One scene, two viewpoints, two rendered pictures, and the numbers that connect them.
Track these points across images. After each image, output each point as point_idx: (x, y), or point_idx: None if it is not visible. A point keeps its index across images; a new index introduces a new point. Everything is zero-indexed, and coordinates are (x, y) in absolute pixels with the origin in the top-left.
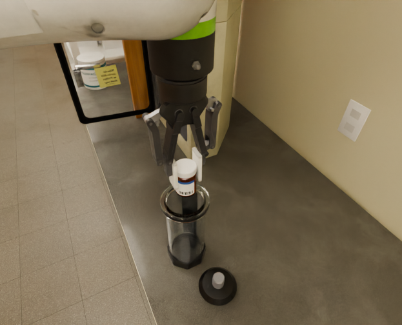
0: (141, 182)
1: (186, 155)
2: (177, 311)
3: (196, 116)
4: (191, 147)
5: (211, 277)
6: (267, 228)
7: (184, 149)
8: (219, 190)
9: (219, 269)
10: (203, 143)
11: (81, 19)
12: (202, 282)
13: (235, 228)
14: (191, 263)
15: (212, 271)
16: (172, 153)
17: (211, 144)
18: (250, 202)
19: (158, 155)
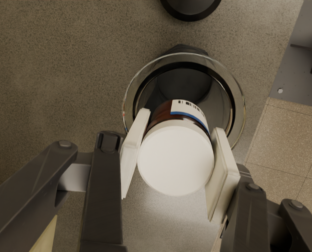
0: (157, 234)
1: (53, 233)
2: (263, 5)
3: None
4: (39, 239)
5: (192, 0)
6: (37, 12)
7: (49, 246)
8: (55, 134)
9: (171, 3)
10: (98, 172)
11: None
12: (210, 4)
13: (86, 53)
14: (197, 48)
15: (184, 8)
16: (247, 209)
17: (62, 153)
18: (25, 76)
19: None
